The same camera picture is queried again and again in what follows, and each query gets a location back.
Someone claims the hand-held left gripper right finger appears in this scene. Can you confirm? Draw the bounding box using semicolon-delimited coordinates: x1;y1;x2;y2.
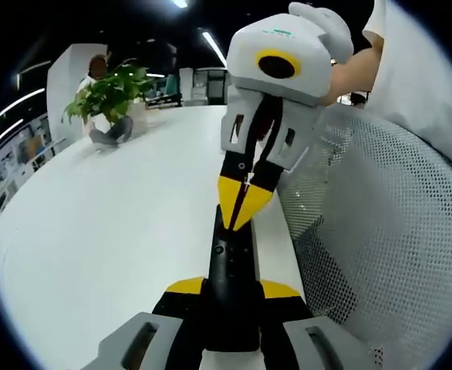
256;279;381;370

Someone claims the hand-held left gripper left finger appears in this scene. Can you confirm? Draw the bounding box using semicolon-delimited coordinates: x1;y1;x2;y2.
81;275;208;370

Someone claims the black remote control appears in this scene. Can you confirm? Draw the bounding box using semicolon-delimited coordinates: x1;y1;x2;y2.
204;203;262;354

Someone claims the ceiling light strip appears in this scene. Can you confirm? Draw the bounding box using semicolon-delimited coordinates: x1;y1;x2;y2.
201;30;228;69
0;87;46;119
0;118;25;154

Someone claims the potted green plant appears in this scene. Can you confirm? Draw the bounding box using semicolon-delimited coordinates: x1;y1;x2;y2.
62;59;158;146

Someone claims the person's white shirt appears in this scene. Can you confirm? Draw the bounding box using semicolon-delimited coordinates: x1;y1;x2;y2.
362;0;452;177

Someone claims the white pillar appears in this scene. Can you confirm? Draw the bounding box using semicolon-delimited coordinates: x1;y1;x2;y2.
46;42;110;143

